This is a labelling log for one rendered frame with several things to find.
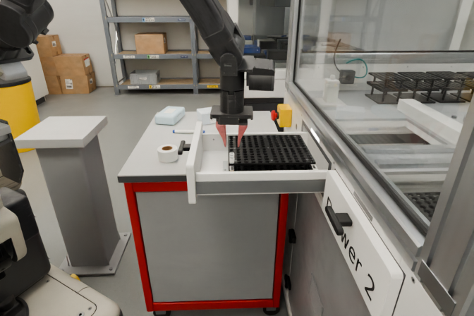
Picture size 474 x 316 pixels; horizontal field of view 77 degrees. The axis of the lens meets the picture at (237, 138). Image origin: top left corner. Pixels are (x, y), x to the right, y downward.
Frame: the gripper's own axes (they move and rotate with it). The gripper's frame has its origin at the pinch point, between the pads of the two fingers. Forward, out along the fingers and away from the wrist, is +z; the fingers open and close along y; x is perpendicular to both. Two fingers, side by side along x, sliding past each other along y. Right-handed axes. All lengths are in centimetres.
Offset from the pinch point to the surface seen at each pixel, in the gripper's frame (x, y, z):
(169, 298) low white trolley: -13, 26, 78
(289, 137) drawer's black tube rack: -12.3, -16.9, 4.1
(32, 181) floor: -124, 159, 99
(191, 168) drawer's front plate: 9.9, 9.0, 1.6
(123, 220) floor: -80, 72, 97
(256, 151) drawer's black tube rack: -3.4, -6.6, 4.0
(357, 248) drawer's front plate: 30.1, -22.9, 4.8
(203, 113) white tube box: -58, 15, 14
